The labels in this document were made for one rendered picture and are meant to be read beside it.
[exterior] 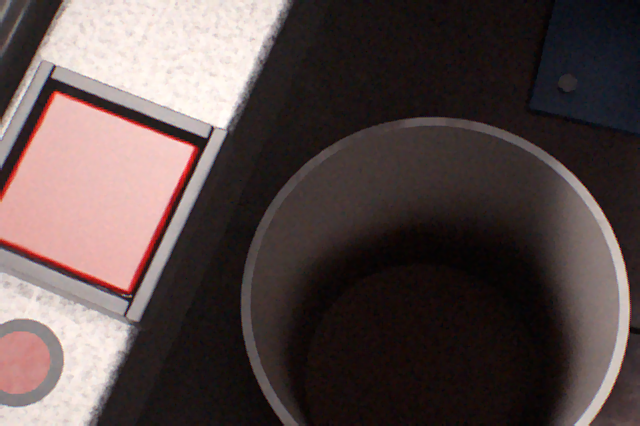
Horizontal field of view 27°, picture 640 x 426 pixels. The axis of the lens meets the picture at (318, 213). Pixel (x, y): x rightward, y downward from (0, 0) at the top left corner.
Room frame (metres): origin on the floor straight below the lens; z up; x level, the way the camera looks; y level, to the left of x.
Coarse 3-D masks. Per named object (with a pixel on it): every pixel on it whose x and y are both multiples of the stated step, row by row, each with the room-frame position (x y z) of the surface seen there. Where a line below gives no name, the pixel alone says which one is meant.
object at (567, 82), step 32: (576, 0) 0.61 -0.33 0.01; (608, 0) 0.60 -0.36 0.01; (576, 32) 0.57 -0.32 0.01; (608, 32) 0.56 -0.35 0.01; (544, 64) 0.54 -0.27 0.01; (576, 64) 0.53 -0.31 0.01; (608, 64) 0.53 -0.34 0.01; (544, 96) 0.50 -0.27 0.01; (576, 96) 0.50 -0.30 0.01; (608, 96) 0.49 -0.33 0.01; (608, 128) 0.46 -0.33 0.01
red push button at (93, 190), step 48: (48, 144) 0.18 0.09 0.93; (96, 144) 0.18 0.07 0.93; (144, 144) 0.17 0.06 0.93; (192, 144) 0.17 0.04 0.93; (48, 192) 0.16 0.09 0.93; (96, 192) 0.16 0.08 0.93; (144, 192) 0.16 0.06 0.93; (0, 240) 0.15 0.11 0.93; (48, 240) 0.14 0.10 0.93; (96, 240) 0.14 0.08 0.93; (144, 240) 0.14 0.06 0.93
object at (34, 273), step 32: (32, 96) 0.20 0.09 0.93; (96, 96) 0.19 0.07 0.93; (128, 96) 0.19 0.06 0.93; (32, 128) 0.19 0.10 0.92; (160, 128) 0.18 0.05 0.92; (192, 128) 0.18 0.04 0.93; (0, 160) 0.18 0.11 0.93; (224, 160) 0.17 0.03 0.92; (0, 192) 0.17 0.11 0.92; (192, 192) 0.15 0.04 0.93; (192, 224) 0.14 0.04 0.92; (0, 256) 0.14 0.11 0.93; (160, 256) 0.13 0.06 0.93; (64, 288) 0.13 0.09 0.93; (96, 288) 0.12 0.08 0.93; (160, 288) 0.12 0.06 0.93; (128, 320) 0.11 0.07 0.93
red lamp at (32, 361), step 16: (16, 336) 0.12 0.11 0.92; (32, 336) 0.11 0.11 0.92; (0, 352) 0.11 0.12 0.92; (16, 352) 0.11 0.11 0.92; (32, 352) 0.11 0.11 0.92; (48, 352) 0.11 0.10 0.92; (0, 368) 0.11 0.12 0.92; (16, 368) 0.10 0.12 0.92; (32, 368) 0.10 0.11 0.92; (48, 368) 0.10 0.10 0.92; (0, 384) 0.10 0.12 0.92; (16, 384) 0.10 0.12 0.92; (32, 384) 0.10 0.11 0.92
